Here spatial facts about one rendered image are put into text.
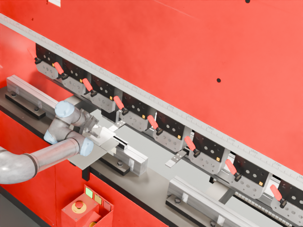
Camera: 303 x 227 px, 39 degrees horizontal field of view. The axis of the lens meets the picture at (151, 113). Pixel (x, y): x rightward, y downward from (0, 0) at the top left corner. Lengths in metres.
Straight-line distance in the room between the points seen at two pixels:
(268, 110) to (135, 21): 0.64
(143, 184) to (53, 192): 0.71
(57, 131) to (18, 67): 1.05
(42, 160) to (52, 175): 0.97
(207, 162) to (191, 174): 1.69
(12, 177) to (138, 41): 0.74
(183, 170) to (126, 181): 1.43
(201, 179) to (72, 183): 1.37
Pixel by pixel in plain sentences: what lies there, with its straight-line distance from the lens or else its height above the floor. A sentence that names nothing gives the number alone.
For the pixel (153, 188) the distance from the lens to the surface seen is 2.20.
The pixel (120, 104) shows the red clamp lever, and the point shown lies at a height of 1.29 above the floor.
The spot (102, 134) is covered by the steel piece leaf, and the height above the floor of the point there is 1.00.
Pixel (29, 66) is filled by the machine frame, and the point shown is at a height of 0.94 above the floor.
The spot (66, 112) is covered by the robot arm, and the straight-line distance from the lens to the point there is 1.88.
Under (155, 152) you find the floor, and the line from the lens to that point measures 3.70.
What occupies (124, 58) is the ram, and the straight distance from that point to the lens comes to 1.92.
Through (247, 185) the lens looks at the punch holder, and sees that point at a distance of 1.85.
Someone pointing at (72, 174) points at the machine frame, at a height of 0.73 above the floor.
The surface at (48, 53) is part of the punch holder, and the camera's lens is 2.30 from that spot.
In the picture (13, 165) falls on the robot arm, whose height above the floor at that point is 1.39.
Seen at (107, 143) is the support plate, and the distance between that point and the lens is 2.22.
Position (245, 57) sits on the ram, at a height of 1.76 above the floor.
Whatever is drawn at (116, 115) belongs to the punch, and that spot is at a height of 1.15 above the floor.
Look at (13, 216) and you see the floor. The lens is 3.22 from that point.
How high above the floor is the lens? 2.48
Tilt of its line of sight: 37 degrees down
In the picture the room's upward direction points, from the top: 8 degrees clockwise
